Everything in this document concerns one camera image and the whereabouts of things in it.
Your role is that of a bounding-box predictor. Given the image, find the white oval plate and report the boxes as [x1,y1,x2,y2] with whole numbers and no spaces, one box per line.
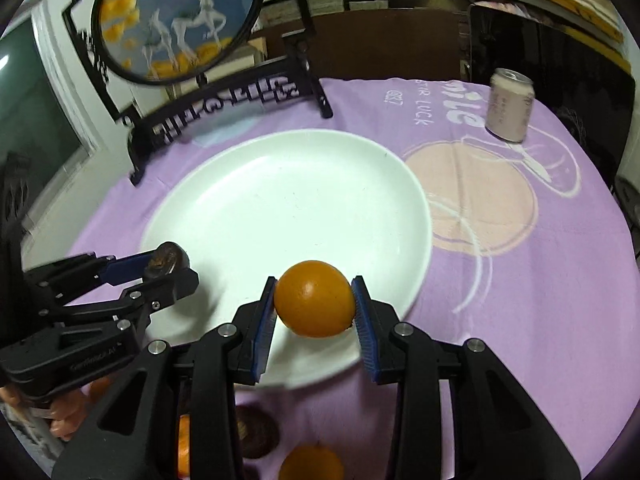
[140,128,433,391]

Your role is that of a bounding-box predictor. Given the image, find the round deer screen ornament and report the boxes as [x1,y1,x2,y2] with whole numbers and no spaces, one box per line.
[62,0,333,185]

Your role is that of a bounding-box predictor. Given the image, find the large mandarin orange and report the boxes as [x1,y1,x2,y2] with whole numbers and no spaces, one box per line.
[178,415,190,479]
[278,444,345,480]

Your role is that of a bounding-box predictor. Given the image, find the orange kumquat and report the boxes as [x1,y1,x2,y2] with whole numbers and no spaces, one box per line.
[273,260,356,339]

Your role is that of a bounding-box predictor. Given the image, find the person's left hand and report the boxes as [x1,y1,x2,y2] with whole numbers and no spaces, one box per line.
[1,374,117,442]

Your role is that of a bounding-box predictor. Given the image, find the dark water chestnut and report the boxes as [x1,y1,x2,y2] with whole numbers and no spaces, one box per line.
[235,404,280,460]
[142,242,190,281]

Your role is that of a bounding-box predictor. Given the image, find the pink drink can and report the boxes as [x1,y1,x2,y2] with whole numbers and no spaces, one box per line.
[485,68,535,144]

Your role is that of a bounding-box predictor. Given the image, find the dark water chestnut front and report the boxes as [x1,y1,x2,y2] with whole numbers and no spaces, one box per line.
[235,404,280,460]

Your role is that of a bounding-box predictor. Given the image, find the purple printed tablecloth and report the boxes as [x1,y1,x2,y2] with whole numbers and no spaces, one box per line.
[73,79,639,474]

